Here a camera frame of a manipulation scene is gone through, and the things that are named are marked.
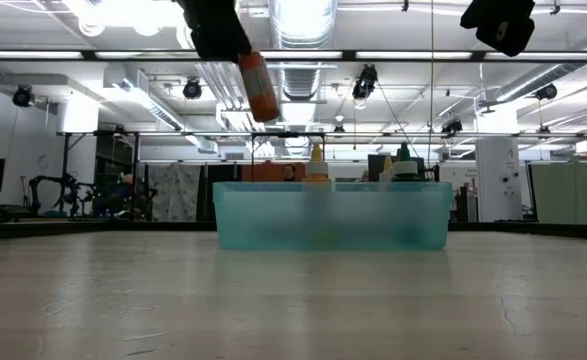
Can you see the large orange colouring bottle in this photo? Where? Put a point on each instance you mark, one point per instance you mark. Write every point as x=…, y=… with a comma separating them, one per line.
x=259, y=90

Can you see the black desk monitor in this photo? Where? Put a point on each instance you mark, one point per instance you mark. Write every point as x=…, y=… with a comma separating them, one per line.
x=375, y=167

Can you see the black ceiling spotlight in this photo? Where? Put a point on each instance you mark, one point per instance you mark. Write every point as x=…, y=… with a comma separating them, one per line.
x=23, y=96
x=192, y=90
x=546, y=92
x=452, y=126
x=365, y=82

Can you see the pale orange bottle yellow bands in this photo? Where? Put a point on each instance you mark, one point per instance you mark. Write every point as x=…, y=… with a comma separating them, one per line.
x=387, y=172

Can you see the black overhead rig bar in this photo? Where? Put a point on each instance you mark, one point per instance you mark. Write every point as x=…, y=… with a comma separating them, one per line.
x=479, y=55

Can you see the silver ventilation duct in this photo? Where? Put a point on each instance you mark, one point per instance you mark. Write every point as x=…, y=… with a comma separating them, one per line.
x=300, y=25

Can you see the black background robot arm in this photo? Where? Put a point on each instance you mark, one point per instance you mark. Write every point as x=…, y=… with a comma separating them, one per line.
x=85, y=197
x=34, y=190

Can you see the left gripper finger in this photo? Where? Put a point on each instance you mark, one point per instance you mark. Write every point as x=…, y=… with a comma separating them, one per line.
x=220, y=42

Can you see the patterned grey cloth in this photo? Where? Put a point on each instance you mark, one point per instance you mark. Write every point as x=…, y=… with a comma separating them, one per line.
x=173, y=192

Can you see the green translucent plastic bin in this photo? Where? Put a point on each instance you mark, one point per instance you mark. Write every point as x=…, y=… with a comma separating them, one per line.
x=273, y=215

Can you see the grey partition screen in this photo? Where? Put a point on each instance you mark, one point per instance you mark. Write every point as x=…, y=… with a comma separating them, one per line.
x=568, y=192

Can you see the large yellow colouring bottle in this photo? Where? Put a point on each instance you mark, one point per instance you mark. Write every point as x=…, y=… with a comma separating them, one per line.
x=317, y=167

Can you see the person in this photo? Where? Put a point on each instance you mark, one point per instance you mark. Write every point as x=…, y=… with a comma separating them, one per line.
x=123, y=197
x=289, y=172

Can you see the large green colouring bottle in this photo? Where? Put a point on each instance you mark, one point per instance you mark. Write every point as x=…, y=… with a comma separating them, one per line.
x=405, y=167

